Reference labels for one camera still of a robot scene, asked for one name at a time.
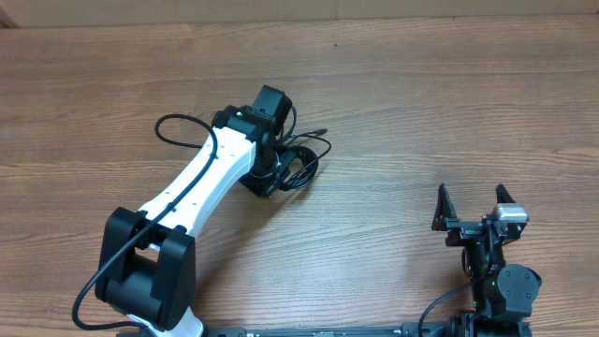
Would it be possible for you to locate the black usb cable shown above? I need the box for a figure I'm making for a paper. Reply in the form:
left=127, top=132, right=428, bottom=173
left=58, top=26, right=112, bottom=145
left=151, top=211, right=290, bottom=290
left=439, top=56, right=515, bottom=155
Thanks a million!
left=278, top=128, right=333, bottom=192

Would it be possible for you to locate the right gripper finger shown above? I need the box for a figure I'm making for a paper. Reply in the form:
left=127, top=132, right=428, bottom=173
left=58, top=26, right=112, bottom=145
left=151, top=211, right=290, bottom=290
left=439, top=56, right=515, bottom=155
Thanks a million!
left=431, top=183, right=458, bottom=231
left=495, top=183, right=515, bottom=204

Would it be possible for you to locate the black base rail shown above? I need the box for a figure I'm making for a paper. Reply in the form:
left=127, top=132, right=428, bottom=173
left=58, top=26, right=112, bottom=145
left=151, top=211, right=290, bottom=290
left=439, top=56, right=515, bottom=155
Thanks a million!
left=202, top=322, right=447, bottom=337

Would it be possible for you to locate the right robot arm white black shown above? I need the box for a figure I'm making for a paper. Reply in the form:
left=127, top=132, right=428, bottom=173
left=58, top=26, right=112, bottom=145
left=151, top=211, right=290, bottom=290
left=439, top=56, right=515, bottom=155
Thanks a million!
left=417, top=183, right=542, bottom=336

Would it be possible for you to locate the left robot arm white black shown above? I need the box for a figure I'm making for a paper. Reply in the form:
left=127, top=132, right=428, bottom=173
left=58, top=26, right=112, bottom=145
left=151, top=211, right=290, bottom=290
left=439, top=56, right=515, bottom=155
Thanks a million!
left=93, top=85, right=295, bottom=336

